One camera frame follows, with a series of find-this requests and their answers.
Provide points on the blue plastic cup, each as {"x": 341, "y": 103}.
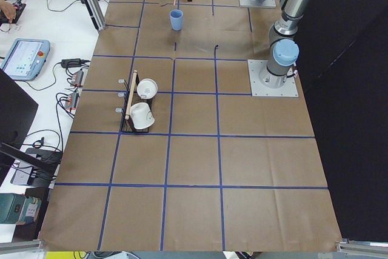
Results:
{"x": 176, "y": 19}

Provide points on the white cup upper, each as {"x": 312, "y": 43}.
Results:
{"x": 147, "y": 88}

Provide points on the white cup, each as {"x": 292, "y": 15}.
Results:
{"x": 141, "y": 116}
{"x": 147, "y": 88}

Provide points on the white cup lower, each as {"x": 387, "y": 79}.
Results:
{"x": 141, "y": 116}

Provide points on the person hand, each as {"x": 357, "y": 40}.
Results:
{"x": 8, "y": 9}

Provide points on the black power adapter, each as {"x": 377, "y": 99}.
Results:
{"x": 71, "y": 63}

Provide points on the orange grey adapter upper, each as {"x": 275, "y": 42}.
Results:
{"x": 76, "y": 79}

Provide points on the orange grey adapter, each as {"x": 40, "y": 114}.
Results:
{"x": 71, "y": 101}
{"x": 76, "y": 79}

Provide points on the orange grey adapter lower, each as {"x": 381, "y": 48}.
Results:
{"x": 71, "y": 101}

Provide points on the black red control box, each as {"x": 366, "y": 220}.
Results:
{"x": 19, "y": 10}

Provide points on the brown paper table cover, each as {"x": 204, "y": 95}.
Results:
{"x": 219, "y": 170}

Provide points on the teach pendant tablet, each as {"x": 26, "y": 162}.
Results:
{"x": 26, "y": 58}

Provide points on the black monitor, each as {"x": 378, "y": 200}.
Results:
{"x": 18, "y": 110}

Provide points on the grey docking hub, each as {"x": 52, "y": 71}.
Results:
{"x": 22, "y": 174}

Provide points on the green box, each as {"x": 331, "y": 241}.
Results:
{"x": 19, "y": 209}

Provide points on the wooden rack handle bar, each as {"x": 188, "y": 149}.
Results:
{"x": 130, "y": 96}

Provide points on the black wire cup rack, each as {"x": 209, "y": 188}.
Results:
{"x": 127, "y": 125}

